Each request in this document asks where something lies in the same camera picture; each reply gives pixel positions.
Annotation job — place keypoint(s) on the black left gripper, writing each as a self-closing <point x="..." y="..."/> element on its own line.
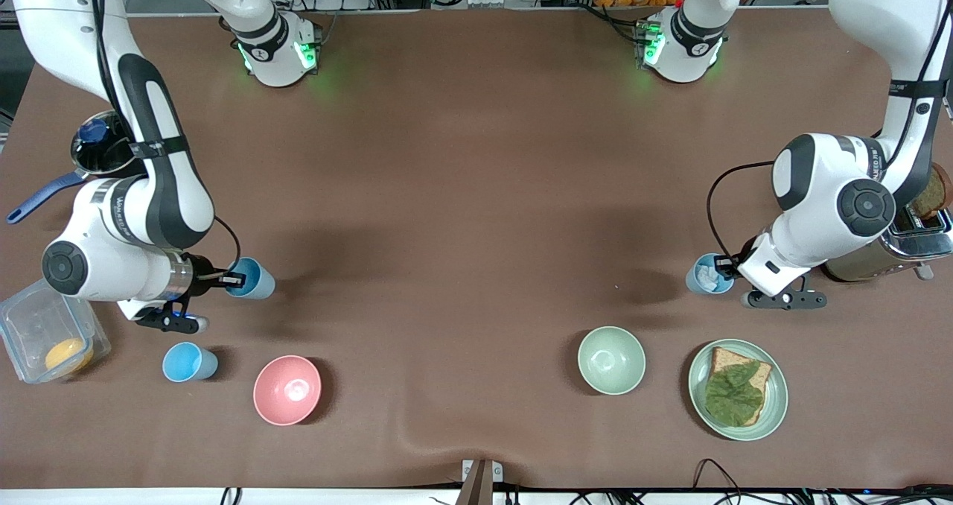
<point x="737" y="265"/>

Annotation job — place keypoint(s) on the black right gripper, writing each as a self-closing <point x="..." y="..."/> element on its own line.
<point x="199" y="277"/>

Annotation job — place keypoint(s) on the blue plastic cup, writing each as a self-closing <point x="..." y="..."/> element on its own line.
<point x="692" y="281"/>
<point x="260" y="285"/>
<point x="182" y="362"/>

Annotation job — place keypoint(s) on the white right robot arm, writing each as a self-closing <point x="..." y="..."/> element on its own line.
<point x="160" y="207"/>

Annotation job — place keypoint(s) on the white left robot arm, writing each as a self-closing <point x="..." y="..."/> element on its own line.
<point x="819" y="192"/>

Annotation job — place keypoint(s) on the brown bread slice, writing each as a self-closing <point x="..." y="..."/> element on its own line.
<point x="726" y="357"/>

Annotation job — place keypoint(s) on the green lettuce leaf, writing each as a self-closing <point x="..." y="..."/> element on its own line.
<point x="733" y="397"/>

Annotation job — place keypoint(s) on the pink bowl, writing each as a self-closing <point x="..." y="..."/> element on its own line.
<point x="287" y="389"/>

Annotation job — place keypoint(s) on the pale green bowl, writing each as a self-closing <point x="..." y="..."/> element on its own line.
<point x="610" y="360"/>

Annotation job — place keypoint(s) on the pale green plate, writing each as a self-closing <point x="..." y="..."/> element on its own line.
<point x="774" y="408"/>

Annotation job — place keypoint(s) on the orange fruit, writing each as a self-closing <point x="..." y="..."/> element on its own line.
<point x="65" y="354"/>

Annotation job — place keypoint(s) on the small blue object in saucepan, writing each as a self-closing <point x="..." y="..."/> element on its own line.
<point x="95" y="130"/>

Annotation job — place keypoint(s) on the clear plastic food container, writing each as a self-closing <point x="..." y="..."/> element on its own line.
<point x="30" y="326"/>

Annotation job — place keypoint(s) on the beige steel toaster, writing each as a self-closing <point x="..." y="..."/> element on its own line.
<point x="923" y="244"/>

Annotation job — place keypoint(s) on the brown toast slice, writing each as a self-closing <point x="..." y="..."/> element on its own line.
<point x="931" y="199"/>

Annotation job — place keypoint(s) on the brown table cloth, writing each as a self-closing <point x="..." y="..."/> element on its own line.
<point x="476" y="155"/>

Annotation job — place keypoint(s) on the metal table clamp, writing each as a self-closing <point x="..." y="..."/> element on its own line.
<point x="482" y="483"/>

